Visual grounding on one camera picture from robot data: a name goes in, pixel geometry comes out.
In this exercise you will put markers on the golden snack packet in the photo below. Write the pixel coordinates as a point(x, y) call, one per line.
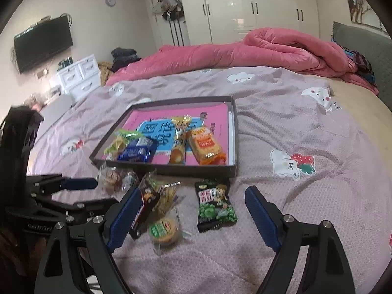
point(179, 153)

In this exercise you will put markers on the purple printed bed cover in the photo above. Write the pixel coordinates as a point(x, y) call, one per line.
point(306, 128)

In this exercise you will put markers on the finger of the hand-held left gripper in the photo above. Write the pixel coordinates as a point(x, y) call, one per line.
point(79, 184)
point(98, 205)

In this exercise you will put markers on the hanging hats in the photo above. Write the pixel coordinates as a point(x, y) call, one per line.
point(167, 6)

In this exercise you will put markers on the yellow strips snack packet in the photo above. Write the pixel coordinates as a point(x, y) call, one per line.
point(167, 200)

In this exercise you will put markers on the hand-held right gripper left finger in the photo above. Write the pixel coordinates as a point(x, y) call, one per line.
point(122, 220)

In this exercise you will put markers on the brown candy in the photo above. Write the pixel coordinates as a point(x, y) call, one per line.
point(110, 177)

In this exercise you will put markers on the round wall clock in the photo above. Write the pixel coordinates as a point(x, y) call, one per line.
point(110, 1)

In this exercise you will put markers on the round cake with green label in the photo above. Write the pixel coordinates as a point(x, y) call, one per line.
point(164, 231)

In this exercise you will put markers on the orange biscuit packet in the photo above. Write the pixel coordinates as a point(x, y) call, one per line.
point(205, 147)

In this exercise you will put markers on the dark teal box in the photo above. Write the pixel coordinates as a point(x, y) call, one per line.
point(66, 62)

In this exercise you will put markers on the brown chocolate bar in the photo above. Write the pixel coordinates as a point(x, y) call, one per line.
point(147, 202)

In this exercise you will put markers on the light green snack packet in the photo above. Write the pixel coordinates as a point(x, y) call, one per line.
point(118, 145)

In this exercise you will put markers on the yellow fuzzy blanket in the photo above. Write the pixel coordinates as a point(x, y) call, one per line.
point(105, 73)

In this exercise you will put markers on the wall socket plate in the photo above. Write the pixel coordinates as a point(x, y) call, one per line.
point(43, 73)

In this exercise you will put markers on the blue biscuit packet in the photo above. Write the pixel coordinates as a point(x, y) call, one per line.
point(137, 151)

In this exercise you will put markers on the blossom wall painting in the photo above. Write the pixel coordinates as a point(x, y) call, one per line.
point(358, 6)

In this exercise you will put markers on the pile of dark clothes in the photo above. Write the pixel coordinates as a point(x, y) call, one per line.
point(124, 58)

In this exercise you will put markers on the white drawer cabinet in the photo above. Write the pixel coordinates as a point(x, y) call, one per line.
point(79, 76)

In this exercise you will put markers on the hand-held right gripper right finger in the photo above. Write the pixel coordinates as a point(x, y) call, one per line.
point(263, 220)

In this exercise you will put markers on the white glossy wardrobe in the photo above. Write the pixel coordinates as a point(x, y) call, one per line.
point(245, 6)

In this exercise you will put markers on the dark grey shallow box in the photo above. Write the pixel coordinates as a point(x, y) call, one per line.
point(190, 171)

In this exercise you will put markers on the grey padded headboard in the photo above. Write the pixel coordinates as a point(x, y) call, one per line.
point(379, 61)

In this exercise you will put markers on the black wall television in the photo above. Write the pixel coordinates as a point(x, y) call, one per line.
point(43, 44)

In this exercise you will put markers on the black green pea packet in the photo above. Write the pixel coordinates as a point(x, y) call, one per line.
point(214, 208)

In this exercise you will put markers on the white rounded panel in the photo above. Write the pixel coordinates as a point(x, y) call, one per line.
point(56, 110)

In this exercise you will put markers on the folded colourful clothes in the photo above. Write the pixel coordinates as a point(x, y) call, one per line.
point(361, 64)

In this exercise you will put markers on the pink quilt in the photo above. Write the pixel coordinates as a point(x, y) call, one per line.
point(214, 58)

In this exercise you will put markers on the beige bed sheet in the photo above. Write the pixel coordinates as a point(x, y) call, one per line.
point(361, 95)

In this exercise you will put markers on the pink book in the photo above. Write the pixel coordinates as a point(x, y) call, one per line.
point(219, 128)

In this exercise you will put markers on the small clear candy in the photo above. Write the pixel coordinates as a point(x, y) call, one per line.
point(130, 179)

